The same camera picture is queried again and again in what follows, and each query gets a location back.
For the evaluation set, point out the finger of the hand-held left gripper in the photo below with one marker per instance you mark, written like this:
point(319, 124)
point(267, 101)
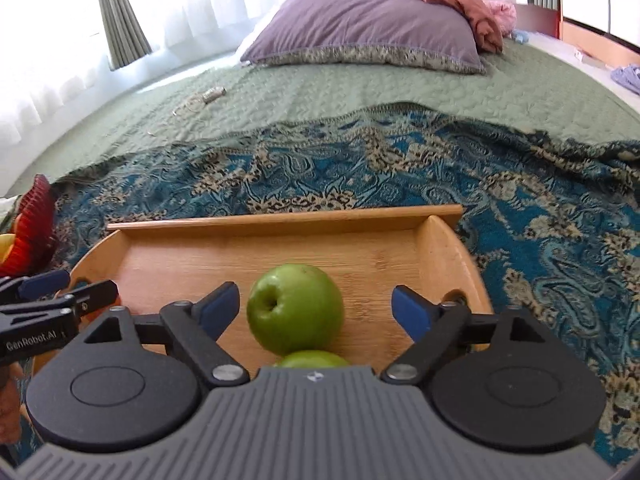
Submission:
point(47, 284)
point(92, 297)

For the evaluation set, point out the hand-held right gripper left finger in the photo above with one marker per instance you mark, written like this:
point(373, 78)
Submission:
point(223, 305)

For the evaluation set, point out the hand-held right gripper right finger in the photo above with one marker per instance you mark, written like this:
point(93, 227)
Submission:
point(409, 310)

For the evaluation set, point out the wooden tray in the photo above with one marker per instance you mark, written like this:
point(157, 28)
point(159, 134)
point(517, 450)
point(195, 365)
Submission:
point(200, 260)

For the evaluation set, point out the large green apple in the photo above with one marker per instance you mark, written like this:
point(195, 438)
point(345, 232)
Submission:
point(295, 310)

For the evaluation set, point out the yellow fruit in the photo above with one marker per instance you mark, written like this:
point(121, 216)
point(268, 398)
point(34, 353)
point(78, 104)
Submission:
point(6, 247)

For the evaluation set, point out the red pleated basket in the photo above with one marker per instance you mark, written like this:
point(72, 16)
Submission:
point(32, 230)

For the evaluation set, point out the blue paisley blanket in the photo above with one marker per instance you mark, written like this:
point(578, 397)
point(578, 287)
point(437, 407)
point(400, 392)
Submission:
point(525, 210)

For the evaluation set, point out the small bottle on bed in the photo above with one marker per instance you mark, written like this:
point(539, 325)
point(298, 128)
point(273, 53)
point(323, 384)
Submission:
point(214, 94)

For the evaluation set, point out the green quilted bedspread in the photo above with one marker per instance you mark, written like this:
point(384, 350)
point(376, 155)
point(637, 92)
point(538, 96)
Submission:
point(350, 95)

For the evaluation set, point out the purple pillow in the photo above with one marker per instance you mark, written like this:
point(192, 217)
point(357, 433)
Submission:
point(360, 20)

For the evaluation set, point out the small pale blue item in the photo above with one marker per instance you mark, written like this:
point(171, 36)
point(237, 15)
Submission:
point(521, 36)

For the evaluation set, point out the pink plush cloth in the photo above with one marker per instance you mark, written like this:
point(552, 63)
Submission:
point(504, 16)

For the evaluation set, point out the light blue cloth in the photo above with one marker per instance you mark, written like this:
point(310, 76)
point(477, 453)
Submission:
point(627, 79)

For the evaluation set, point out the wooden headboard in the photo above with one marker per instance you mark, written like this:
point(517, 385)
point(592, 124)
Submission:
point(545, 22)

